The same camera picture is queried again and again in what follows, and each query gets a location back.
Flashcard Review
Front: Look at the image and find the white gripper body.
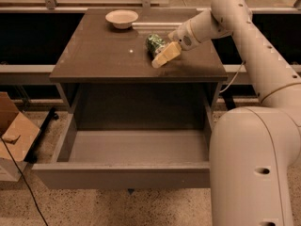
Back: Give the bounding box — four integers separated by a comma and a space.
174, 20, 200, 51

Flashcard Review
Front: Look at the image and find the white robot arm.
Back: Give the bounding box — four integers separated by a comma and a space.
151, 0, 301, 226

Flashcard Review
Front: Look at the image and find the open grey top drawer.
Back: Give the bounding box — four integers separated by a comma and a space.
33, 96, 213, 189

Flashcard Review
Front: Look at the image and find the white bowl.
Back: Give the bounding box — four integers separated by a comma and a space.
105, 9, 138, 29

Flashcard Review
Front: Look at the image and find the dark brown cabinet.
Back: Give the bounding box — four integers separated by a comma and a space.
50, 8, 227, 130

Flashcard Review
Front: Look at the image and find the cardboard box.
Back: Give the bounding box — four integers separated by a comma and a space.
0, 92, 40, 182

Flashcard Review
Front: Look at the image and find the white hanging cable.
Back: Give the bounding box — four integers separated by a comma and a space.
219, 59, 246, 95

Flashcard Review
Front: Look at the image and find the black floor cable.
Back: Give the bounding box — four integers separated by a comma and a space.
0, 135, 50, 226

